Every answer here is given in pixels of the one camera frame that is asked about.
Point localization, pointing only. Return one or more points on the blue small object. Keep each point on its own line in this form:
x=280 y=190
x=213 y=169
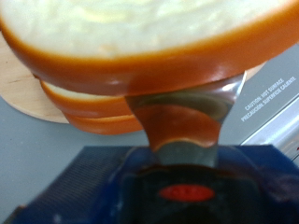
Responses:
x=180 y=124

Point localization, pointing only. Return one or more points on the white bread slice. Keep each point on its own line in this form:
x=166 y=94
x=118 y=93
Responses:
x=140 y=37
x=106 y=124
x=90 y=104

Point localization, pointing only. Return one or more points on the silver toaster oven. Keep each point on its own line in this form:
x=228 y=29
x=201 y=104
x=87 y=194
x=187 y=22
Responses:
x=31 y=149

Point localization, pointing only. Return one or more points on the round wooden cutting board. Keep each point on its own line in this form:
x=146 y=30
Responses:
x=18 y=96

